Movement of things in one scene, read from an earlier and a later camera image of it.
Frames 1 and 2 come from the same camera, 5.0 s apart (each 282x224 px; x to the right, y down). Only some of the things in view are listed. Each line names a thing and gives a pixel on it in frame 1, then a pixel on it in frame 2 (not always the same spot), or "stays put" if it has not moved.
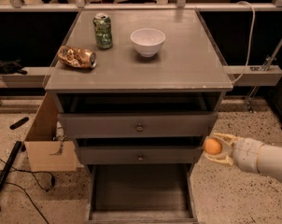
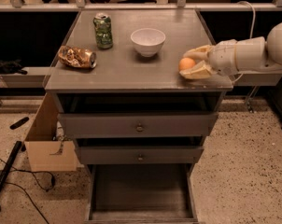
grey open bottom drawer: x=145 y=193 stays put
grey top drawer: x=137 y=125 stays put
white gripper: x=245 y=154 → x=222 y=58
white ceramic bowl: x=148 y=41 stays put
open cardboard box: x=47 y=153 stays put
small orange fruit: x=212 y=147 → x=186 y=63
